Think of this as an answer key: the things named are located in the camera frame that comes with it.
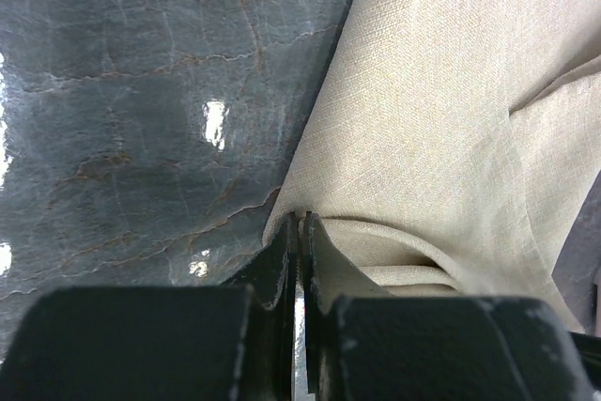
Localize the beige cloth napkin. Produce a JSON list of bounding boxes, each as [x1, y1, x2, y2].
[[263, 0, 600, 331]]

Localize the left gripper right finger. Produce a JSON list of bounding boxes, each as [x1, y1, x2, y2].
[[300, 212, 392, 315]]

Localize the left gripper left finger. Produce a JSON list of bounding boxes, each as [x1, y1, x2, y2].
[[221, 214, 297, 311]]

